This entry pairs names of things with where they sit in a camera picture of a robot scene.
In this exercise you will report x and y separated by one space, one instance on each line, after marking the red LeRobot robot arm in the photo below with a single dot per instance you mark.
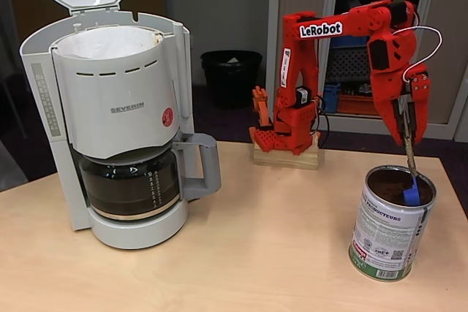
365 16

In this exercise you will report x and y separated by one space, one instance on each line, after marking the ground coffee tin can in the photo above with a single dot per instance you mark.
384 239

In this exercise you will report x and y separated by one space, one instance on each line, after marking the white drip coffee maker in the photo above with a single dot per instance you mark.
109 82

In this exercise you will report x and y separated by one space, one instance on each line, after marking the white paper coffee filter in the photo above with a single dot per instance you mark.
106 43

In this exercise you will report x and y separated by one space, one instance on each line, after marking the orange plastic crate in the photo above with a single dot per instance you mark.
354 104

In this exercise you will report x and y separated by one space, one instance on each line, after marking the grey perforated crate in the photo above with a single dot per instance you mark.
347 63

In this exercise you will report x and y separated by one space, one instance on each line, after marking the grey tambour door cabinet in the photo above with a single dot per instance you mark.
449 71

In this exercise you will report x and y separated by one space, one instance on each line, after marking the small blue bin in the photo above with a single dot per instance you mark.
332 98

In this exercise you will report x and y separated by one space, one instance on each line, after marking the blue plastic crate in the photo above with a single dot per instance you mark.
347 42

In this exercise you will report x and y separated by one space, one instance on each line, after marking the wooden base block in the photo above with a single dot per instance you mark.
292 162

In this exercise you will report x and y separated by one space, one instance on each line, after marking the orange printed clamp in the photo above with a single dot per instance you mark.
261 107

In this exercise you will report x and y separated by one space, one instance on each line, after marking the black trash bin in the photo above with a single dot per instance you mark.
226 82

